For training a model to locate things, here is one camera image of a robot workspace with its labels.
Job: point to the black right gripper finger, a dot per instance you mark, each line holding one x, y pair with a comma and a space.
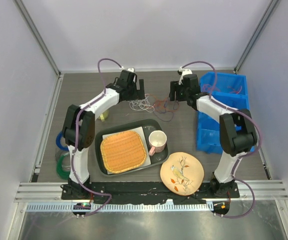
178, 93
172, 90

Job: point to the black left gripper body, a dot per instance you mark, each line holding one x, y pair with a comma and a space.
128, 98

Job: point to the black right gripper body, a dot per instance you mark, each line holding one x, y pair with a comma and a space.
185, 93

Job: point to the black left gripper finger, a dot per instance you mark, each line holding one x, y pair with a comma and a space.
141, 91
133, 93

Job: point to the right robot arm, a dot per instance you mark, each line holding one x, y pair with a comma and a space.
237, 133

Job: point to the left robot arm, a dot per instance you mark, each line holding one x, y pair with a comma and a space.
79, 128

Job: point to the dark green plastic tray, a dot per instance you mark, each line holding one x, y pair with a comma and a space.
144, 128

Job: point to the yellow ceramic mug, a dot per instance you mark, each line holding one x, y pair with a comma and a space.
103, 117

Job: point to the pink ceramic mug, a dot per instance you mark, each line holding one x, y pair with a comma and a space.
157, 141

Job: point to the blue plastic compartment bin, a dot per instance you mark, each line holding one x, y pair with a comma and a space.
231, 90

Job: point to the orange woven basket mat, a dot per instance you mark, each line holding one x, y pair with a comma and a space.
122, 151

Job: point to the bird pattern ceramic plate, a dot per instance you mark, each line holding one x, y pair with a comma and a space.
182, 173

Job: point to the blue tape roll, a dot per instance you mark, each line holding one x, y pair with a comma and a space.
59, 144

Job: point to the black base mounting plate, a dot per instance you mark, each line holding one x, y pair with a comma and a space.
133, 191

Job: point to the green tape roll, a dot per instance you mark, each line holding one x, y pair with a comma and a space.
63, 164

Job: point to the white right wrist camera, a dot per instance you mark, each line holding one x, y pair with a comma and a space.
183, 72

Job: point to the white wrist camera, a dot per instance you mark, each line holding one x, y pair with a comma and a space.
183, 72
128, 75

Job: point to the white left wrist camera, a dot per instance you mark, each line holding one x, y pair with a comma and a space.
128, 75

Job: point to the aluminium front rail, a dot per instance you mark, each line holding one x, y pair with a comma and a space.
46, 197

